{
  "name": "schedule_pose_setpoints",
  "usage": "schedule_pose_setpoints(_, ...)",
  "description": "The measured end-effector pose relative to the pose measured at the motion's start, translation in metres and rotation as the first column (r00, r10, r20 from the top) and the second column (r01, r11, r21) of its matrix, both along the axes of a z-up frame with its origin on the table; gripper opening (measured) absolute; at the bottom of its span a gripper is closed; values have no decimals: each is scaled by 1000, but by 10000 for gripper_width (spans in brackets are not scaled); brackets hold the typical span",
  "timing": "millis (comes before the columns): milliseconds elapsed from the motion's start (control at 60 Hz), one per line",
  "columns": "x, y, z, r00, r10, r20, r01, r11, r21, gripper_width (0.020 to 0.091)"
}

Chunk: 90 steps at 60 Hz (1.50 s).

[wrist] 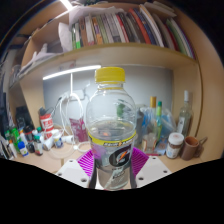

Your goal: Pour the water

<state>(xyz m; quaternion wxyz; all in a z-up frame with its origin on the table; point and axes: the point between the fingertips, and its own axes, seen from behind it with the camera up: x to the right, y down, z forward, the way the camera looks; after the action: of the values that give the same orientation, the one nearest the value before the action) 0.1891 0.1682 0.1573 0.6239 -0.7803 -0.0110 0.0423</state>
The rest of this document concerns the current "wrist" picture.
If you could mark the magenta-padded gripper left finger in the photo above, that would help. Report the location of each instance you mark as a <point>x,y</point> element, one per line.
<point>73,172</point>

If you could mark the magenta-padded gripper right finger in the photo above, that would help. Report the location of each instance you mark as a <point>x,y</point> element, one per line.
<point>153,170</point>

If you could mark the clear yellow-capped drink bottle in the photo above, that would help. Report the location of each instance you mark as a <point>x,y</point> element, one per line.
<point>111,116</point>

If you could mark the brown jar with white lid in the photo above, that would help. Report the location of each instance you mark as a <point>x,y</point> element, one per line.
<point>174,146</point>

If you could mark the magenta box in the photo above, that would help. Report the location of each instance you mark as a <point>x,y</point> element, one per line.
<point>79,130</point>

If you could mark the brown mug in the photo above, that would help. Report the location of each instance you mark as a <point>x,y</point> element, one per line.
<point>190,148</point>

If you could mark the grey shaker bottle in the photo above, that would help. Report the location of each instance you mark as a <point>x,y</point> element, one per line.
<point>140,123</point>

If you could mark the clear green-capped bottle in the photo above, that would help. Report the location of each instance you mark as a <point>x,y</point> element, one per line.
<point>159,116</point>

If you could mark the red and white can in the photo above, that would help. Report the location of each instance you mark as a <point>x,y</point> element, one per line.
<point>46,125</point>

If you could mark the white jar with blue lid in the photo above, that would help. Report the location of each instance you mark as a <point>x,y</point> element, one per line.
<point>22,149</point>

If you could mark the clear yellow-capped glass bottle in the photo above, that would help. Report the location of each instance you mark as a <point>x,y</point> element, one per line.
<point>152,113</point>

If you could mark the clear white-capped glass bottle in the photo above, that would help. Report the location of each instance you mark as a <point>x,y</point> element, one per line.
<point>184,116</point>

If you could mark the white LED light bar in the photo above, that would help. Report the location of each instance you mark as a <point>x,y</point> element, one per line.
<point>71,72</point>

